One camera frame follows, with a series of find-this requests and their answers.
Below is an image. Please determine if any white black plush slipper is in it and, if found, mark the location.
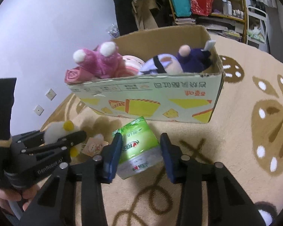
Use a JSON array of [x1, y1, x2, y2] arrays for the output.
[[255, 202, 278, 226]]

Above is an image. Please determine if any pink plush paw glove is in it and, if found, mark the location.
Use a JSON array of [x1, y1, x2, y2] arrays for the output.
[[72, 41, 128, 79]]

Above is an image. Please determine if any beige hanging coat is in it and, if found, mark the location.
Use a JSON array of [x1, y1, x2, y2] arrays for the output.
[[132, 0, 166, 31]]

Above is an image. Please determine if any black hanging coat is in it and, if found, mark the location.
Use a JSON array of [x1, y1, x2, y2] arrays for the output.
[[113, 0, 138, 36]]

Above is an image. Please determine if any white rolling cart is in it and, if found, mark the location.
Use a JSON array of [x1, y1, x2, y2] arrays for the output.
[[246, 6, 268, 49]]

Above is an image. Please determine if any clear plastic snack bag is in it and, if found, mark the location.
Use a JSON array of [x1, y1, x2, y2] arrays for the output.
[[106, 24, 120, 38]]

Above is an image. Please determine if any pink garbage bag roll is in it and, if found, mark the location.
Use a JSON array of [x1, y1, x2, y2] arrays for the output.
[[64, 66, 96, 84]]

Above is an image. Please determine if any open cardboard box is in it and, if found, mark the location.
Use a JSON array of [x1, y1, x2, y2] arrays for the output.
[[70, 26, 224, 124]]

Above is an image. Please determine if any lavender haired plush doll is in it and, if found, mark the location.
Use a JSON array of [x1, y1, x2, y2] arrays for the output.
[[138, 40, 216, 76]]

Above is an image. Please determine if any pink marshmallow plush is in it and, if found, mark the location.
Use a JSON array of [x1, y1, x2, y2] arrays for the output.
[[123, 55, 145, 76]]

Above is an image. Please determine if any stack of books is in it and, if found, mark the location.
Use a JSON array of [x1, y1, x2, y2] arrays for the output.
[[175, 17, 196, 26]]

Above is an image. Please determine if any wooden shelf unit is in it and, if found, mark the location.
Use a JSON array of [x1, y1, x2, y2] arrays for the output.
[[169, 0, 247, 43]]

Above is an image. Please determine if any white wall socket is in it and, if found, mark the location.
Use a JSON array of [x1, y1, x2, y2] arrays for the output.
[[45, 89, 57, 101]]

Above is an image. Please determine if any green tissue pack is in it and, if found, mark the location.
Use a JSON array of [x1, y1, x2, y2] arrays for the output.
[[113, 116, 163, 180]]

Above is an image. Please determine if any left hand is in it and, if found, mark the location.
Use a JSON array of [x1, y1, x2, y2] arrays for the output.
[[0, 185, 40, 215]]

